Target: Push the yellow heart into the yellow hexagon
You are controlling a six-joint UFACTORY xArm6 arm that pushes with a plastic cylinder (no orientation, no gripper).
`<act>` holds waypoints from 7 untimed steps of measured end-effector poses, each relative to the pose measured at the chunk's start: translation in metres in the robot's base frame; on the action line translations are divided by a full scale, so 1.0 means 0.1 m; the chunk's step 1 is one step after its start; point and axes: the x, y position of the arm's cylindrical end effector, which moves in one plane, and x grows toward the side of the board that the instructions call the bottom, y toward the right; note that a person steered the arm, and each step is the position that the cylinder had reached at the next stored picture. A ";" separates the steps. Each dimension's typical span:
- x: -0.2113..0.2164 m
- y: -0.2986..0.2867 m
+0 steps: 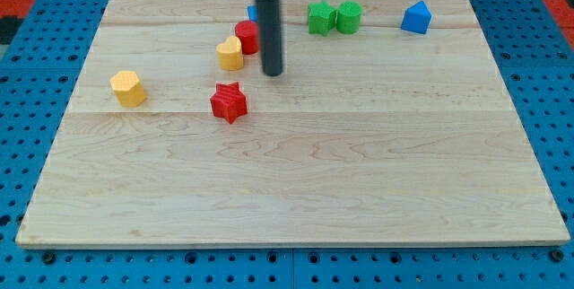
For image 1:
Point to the yellow hexagon block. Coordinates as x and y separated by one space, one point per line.
128 88

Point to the red cylinder block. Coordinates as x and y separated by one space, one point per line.
247 32

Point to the red star block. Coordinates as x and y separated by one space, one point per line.
229 102

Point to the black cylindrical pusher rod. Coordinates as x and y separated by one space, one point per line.
270 29

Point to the yellow heart block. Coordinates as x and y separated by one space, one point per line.
229 54

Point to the green star block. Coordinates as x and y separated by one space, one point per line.
321 18

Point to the light wooden board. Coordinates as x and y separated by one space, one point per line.
383 138

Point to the green cylinder block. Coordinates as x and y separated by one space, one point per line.
348 17

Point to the blue block behind rod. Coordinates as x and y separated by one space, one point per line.
252 13

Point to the blue pentagon block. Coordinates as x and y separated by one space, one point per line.
417 18

